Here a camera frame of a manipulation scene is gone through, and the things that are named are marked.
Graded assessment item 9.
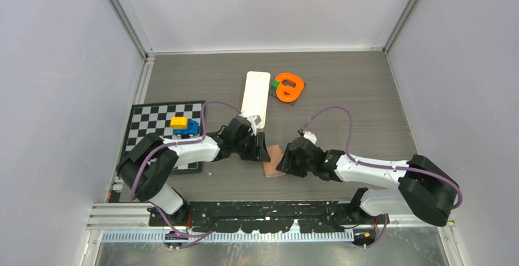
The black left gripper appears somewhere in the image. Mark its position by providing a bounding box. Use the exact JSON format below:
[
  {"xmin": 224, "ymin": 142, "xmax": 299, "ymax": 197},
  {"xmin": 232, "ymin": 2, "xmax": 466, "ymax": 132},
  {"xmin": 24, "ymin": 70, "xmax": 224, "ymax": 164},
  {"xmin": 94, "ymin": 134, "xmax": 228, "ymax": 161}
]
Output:
[{"xmin": 233, "ymin": 131, "xmax": 270, "ymax": 161}]

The brown leather card holder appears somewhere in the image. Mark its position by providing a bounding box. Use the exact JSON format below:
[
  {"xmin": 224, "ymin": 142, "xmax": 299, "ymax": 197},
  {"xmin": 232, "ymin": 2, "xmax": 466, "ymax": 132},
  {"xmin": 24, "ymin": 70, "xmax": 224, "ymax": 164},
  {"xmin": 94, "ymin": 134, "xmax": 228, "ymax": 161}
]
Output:
[{"xmin": 263, "ymin": 145, "xmax": 285, "ymax": 178}]

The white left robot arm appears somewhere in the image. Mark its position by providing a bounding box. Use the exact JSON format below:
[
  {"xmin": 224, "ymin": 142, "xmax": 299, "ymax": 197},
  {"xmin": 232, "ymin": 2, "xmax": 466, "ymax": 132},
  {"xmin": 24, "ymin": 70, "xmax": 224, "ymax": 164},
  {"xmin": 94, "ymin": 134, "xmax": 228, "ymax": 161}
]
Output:
[{"xmin": 116, "ymin": 115, "xmax": 270, "ymax": 226}]

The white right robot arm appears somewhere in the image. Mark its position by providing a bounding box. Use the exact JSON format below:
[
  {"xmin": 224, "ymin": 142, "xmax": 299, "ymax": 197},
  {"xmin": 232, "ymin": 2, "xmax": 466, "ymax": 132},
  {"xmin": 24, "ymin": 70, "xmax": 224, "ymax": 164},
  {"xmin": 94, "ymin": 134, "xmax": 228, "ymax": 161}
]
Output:
[{"xmin": 276, "ymin": 136, "xmax": 460, "ymax": 227}]

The white plastic tray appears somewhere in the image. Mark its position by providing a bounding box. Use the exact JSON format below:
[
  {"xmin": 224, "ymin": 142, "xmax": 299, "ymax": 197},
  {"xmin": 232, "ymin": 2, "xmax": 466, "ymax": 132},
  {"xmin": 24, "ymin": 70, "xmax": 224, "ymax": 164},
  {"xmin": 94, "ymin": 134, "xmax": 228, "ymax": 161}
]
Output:
[{"xmin": 241, "ymin": 71, "xmax": 271, "ymax": 129}]

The green small cube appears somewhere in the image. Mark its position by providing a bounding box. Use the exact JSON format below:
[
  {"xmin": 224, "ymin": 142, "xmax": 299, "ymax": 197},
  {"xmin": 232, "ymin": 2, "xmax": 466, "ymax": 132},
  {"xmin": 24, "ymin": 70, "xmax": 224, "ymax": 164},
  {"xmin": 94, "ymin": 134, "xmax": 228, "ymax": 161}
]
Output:
[{"xmin": 271, "ymin": 80, "xmax": 280, "ymax": 89}]

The blue toy car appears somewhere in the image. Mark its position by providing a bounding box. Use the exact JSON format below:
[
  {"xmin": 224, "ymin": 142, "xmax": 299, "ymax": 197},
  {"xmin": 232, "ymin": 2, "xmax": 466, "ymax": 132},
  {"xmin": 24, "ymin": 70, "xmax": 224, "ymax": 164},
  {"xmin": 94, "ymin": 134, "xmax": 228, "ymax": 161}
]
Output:
[{"xmin": 173, "ymin": 119, "xmax": 200, "ymax": 138}]

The yellow toy brick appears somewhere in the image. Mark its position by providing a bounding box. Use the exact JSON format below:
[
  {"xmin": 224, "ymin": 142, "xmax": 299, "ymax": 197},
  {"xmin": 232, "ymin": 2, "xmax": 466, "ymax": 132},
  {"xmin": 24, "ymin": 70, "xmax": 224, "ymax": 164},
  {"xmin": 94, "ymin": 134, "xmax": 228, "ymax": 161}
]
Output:
[{"xmin": 170, "ymin": 117, "xmax": 189, "ymax": 130}]

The black white chessboard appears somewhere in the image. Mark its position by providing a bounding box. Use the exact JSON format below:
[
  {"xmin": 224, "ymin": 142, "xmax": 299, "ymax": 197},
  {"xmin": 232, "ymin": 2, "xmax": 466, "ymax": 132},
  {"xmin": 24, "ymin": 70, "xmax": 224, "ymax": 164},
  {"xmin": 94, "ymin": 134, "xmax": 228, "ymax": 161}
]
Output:
[{"xmin": 119, "ymin": 100, "xmax": 204, "ymax": 158}]

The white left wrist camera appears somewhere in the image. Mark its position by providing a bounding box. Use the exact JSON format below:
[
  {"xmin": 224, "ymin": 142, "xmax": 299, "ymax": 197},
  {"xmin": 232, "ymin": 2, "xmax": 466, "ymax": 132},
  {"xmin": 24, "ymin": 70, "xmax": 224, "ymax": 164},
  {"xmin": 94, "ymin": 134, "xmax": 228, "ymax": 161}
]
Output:
[{"xmin": 246, "ymin": 115, "xmax": 263, "ymax": 135}]

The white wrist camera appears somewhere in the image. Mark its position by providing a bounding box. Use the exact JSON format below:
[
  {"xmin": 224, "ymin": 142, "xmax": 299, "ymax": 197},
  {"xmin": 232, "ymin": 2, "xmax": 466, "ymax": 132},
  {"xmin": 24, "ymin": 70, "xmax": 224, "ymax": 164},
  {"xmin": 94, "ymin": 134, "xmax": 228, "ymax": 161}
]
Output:
[
  {"xmin": 246, "ymin": 115, "xmax": 263, "ymax": 135},
  {"xmin": 297, "ymin": 129, "xmax": 317, "ymax": 144}
]

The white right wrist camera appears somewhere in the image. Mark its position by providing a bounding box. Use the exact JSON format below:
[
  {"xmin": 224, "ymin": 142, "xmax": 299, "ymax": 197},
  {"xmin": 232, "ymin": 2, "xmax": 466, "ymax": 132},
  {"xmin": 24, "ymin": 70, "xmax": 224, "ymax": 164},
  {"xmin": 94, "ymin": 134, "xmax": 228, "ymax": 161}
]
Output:
[{"xmin": 297, "ymin": 129, "xmax": 317, "ymax": 144}]

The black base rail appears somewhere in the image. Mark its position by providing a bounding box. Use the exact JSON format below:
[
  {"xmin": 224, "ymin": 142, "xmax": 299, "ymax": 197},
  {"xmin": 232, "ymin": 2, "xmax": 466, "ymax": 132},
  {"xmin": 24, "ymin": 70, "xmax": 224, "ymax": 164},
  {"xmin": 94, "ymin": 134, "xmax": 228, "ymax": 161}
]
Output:
[{"xmin": 150, "ymin": 200, "xmax": 390, "ymax": 235}]

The orange plastic ring toy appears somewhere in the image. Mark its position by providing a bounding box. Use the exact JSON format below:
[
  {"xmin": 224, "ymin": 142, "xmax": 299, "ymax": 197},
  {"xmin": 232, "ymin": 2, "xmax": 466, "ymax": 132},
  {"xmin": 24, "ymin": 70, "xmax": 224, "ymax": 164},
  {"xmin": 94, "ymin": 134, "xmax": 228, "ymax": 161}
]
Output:
[{"xmin": 274, "ymin": 72, "xmax": 305, "ymax": 103}]

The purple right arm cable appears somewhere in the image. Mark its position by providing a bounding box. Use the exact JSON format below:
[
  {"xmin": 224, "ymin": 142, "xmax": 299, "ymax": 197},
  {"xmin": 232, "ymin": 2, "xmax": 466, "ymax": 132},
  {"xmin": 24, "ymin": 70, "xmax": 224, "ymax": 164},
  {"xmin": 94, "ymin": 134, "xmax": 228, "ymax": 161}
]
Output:
[{"xmin": 300, "ymin": 106, "xmax": 464, "ymax": 210}]

